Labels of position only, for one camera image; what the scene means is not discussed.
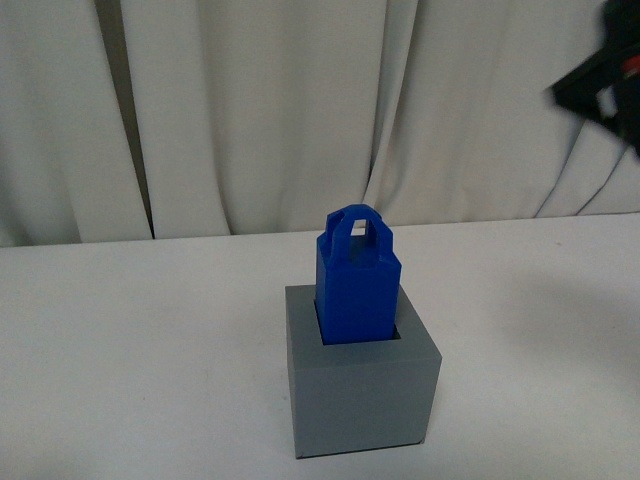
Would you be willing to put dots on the white curtain backdrop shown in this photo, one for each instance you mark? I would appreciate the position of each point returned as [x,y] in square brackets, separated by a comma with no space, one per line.
[139,120]

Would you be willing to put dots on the gray square base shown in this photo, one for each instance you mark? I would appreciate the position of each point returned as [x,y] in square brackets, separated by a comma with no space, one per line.
[359,396]

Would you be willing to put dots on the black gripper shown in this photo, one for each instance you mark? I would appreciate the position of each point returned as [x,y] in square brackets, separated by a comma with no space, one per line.
[604,88]

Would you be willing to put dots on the blue block with handle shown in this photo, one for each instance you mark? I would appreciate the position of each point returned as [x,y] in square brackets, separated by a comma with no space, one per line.
[357,277]

